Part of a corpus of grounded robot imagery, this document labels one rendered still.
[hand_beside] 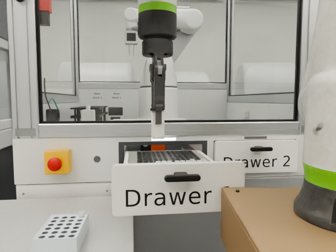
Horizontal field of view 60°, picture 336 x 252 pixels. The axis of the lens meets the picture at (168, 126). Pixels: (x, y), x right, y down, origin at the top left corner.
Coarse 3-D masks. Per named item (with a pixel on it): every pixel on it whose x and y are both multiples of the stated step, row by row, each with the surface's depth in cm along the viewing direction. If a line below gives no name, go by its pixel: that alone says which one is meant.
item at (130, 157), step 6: (162, 150) 98; (168, 150) 98; (174, 150) 98; (192, 150) 99; (198, 150) 98; (126, 156) 88; (132, 156) 96; (198, 156) 96; (204, 156) 88; (126, 162) 79; (132, 162) 96
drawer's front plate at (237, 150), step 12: (216, 144) 96; (228, 144) 96; (240, 144) 97; (252, 144) 97; (264, 144) 98; (276, 144) 98; (288, 144) 99; (216, 156) 96; (228, 156) 97; (240, 156) 97; (252, 156) 98; (264, 156) 98; (276, 156) 99; (252, 168) 98; (264, 168) 99; (276, 168) 99; (288, 168) 100
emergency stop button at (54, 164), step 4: (48, 160) 85; (52, 160) 85; (56, 160) 85; (60, 160) 86; (48, 164) 85; (52, 164) 85; (56, 164) 85; (60, 164) 86; (48, 168) 85; (52, 168) 85; (56, 168) 85
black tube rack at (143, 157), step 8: (144, 152) 91; (152, 152) 91; (160, 152) 92; (168, 152) 92; (176, 152) 91; (184, 152) 91; (192, 152) 91; (144, 160) 80; (152, 160) 79; (160, 160) 79
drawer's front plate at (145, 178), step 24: (120, 168) 61; (144, 168) 61; (168, 168) 62; (192, 168) 63; (216, 168) 63; (240, 168) 64; (120, 192) 61; (144, 192) 62; (168, 192) 62; (216, 192) 64
